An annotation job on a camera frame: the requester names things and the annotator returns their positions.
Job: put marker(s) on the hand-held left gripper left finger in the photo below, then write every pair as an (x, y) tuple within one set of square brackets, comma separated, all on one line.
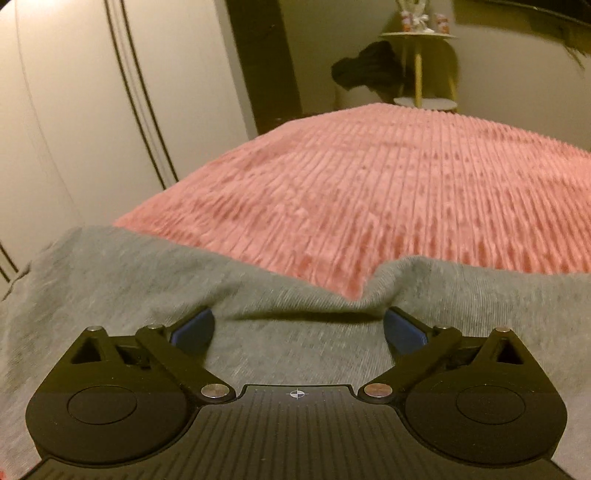
[(196, 327)]

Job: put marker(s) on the black cloth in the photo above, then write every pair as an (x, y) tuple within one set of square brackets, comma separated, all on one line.
[(369, 64)]

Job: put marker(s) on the pink ribbed blanket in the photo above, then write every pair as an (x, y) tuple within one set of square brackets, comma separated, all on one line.
[(378, 198)]

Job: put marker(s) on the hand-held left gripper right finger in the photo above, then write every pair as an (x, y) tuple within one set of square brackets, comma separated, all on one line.
[(400, 330)]

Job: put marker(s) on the grey pants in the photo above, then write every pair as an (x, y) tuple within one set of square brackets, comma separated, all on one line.
[(277, 350)]

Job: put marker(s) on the small figurines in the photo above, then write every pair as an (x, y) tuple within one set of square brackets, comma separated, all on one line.
[(422, 18)]

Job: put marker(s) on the white wardrobe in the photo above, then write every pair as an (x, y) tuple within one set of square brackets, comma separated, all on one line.
[(78, 120)]

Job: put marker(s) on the round two-tier side table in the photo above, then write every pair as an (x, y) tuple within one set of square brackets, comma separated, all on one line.
[(422, 69)]

